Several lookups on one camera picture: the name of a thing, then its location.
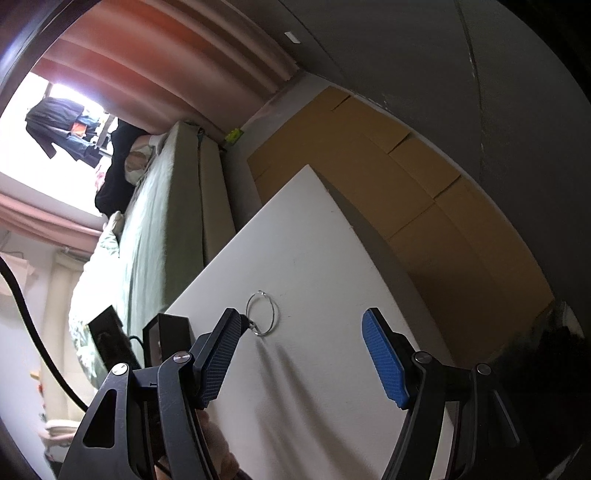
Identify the small yellow-green object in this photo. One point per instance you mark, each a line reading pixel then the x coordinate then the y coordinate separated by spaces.
pixel 233 135

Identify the white wall label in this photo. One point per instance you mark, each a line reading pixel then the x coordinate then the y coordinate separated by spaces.
pixel 292 37

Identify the beige bed base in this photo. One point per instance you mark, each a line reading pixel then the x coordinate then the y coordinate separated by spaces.
pixel 217 207

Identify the dark fuzzy object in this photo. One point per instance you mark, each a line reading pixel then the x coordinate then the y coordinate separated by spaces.
pixel 554 364

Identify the hanging dark clothes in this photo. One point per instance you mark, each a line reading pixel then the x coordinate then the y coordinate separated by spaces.
pixel 60 124

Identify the black jewelry box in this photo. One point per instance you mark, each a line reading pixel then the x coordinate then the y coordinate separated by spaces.
pixel 178 332

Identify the pink gathered curtain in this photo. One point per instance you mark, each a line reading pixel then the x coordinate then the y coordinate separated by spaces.
pixel 46 226

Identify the person's left hand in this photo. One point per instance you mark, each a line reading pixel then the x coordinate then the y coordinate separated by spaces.
pixel 219 447

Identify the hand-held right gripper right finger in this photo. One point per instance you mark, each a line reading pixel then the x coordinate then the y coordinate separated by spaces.
pixel 385 355

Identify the black square device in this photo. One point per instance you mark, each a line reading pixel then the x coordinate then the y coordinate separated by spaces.
pixel 108 341

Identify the pink pleated curtain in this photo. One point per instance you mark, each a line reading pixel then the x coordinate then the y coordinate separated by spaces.
pixel 157 69

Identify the black garment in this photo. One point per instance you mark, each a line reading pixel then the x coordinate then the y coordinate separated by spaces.
pixel 117 180

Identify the white patterned blanket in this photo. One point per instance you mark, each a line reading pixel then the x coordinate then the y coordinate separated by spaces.
pixel 99 286

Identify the flattened cardboard sheet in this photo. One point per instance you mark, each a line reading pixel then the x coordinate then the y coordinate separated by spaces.
pixel 415 207

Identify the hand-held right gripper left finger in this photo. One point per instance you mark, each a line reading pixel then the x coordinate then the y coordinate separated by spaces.
pixel 217 360

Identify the green mattress bed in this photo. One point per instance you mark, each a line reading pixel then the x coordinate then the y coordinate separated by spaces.
pixel 171 221

